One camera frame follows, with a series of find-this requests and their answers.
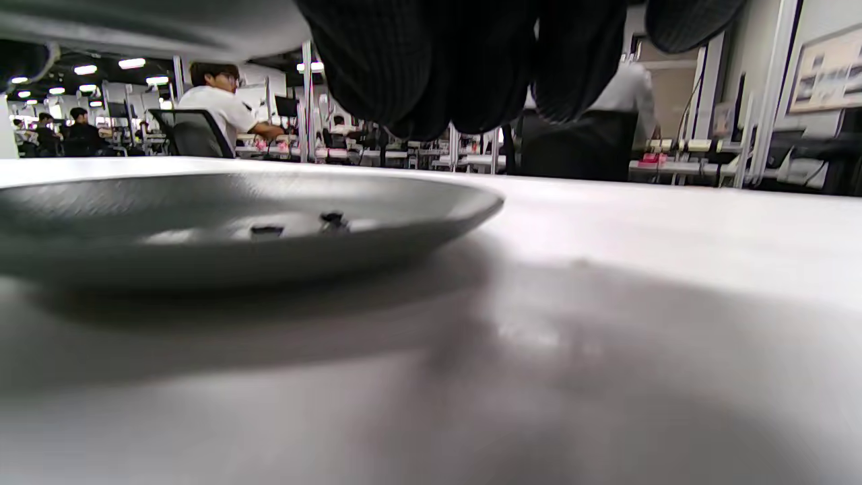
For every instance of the person's left hand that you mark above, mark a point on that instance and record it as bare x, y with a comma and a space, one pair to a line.
20, 60

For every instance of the person's right hand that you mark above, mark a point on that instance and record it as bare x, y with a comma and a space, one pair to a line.
404, 54

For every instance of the grey ceramic plate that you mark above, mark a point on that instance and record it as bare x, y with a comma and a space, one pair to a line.
168, 202
168, 27

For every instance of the pile of coffee beans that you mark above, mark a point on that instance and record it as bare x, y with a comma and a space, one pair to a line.
333, 221

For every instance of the row of ceiling lights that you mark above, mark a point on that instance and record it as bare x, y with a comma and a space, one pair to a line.
131, 63

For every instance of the black monitor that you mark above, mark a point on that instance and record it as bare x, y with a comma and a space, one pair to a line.
287, 106

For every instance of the dark mesh desk chair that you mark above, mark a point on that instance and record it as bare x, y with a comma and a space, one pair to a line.
192, 138

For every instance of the pink box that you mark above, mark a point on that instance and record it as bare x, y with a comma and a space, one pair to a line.
652, 159

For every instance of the white metal post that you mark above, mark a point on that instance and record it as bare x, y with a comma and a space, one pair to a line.
774, 81

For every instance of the framed wall picture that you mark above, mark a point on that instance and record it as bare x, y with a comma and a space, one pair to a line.
828, 74

